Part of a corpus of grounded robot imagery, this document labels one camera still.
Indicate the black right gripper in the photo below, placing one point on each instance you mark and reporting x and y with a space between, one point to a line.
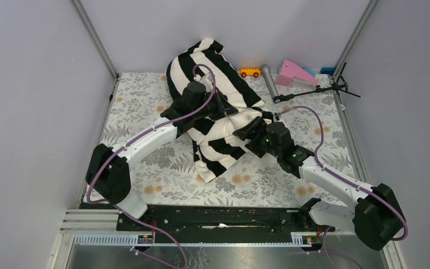
258 124

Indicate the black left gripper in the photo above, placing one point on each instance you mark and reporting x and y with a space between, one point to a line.
223 108

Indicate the black white striped pillowcase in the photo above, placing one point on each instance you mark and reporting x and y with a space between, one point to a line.
215 147

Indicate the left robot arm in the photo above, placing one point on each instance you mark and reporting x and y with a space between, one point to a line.
109 169

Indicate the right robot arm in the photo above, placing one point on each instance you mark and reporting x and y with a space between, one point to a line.
372 213

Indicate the orange yellow toy car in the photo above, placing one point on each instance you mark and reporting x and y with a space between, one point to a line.
244 72

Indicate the grey microphone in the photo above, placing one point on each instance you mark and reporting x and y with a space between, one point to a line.
267 76

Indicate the pink wedge block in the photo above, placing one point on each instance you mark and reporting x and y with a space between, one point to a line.
290 73

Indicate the light blue block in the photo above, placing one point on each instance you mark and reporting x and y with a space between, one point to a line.
312 73

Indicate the floral patterned table mat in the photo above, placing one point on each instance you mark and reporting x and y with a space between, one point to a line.
168 176

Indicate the black mini tripod stand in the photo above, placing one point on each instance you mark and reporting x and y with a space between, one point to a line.
339 85

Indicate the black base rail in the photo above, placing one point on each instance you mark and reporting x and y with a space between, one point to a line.
211 226

